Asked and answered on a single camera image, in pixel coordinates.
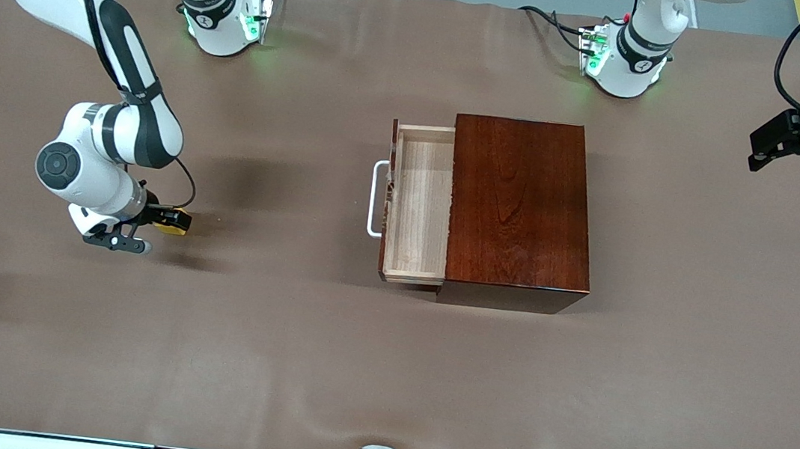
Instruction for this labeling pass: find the yellow cube block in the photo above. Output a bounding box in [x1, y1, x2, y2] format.
[152, 207, 192, 237]

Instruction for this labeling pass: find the light wood drawer white handle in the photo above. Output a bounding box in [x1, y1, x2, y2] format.
[361, 117, 463, 289]

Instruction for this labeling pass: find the brown table cloth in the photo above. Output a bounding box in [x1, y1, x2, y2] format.
[0, 0, 800, 449]

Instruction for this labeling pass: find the dark brown wooden cabinet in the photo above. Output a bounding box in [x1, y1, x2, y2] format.
[434, 112, 609, 320]

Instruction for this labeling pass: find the black left arm base cable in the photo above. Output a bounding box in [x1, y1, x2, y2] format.
[515, 4, 598, 55]

